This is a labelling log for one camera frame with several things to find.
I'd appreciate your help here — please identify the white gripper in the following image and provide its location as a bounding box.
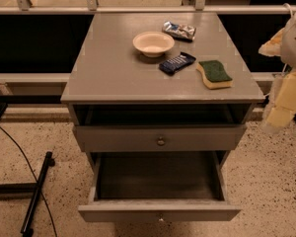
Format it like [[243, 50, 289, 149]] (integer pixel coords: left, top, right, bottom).
[[261, 69, 296, 133]]

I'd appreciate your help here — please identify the grey bottom drawer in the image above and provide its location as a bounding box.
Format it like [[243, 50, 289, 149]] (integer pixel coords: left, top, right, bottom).
[[78, 151, 240, 222]]

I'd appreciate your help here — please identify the grey drawer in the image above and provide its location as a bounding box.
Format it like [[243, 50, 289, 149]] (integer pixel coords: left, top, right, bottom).
[[78, 151, 240, 222], [73, 124, 246, 152]]

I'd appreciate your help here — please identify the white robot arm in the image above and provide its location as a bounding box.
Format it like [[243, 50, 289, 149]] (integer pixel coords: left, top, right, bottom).
[[259, 12, 296, 133]]

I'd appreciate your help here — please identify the grey middle drawer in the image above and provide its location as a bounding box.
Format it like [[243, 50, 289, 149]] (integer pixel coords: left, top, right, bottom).
[[73, 124, 246, 152]]

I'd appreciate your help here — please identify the yellow green sponge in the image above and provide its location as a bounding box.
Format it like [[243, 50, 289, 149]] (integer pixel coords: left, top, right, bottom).
[[197, 60, 233, 90]]

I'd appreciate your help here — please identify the blue snack bag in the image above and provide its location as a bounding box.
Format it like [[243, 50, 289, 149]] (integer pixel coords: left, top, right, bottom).
[[159, 52, 196, 76]]

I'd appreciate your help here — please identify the white ceramic bowl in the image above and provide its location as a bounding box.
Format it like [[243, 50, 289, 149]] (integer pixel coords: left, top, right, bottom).
[[132, 32, 175, 57]]

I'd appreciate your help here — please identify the black stand base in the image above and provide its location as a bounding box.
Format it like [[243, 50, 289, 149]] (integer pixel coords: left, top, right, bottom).
[[0, 151, 55, 237]]

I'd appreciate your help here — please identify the black floor cable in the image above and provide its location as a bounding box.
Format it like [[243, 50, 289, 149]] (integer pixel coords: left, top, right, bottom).
[[0, 123, 58, 237]]

